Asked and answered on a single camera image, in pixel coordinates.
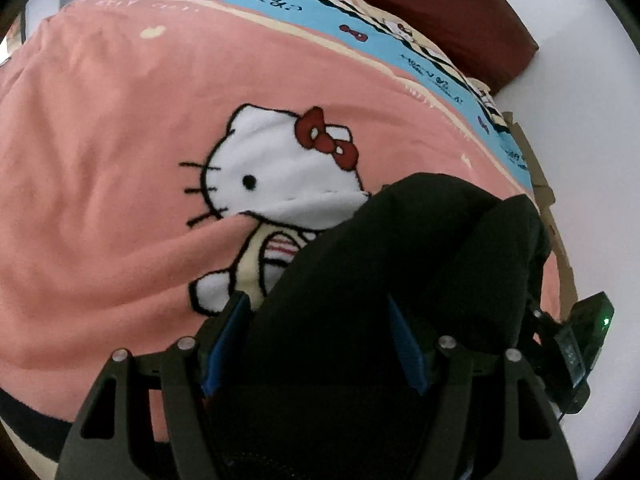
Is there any pink Hello Kitty blanket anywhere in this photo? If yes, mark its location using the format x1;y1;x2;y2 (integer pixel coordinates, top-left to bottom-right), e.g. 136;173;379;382
0;0;561;478

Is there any brown cardboard strip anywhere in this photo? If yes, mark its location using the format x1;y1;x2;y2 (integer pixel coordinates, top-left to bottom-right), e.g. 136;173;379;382
503;112;578;321

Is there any black padded jacket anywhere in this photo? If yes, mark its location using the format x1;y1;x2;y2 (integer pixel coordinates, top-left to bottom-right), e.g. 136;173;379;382
208;174;550;479

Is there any dark red headboard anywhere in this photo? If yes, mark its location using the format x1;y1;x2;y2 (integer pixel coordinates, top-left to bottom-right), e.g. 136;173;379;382
363;0;538;94

